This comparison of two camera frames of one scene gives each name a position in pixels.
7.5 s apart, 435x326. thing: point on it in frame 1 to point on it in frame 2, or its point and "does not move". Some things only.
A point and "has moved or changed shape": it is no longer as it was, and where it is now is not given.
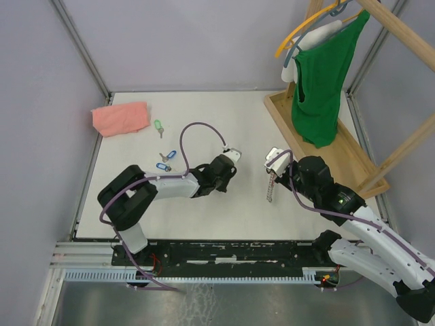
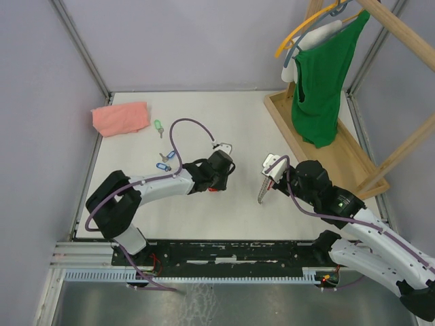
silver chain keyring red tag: x=272 y=183 has moved or changed shape
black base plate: x=224 y=259 does not move
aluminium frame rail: x=94 y=255 does not move
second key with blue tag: x=168 y=168 does not move
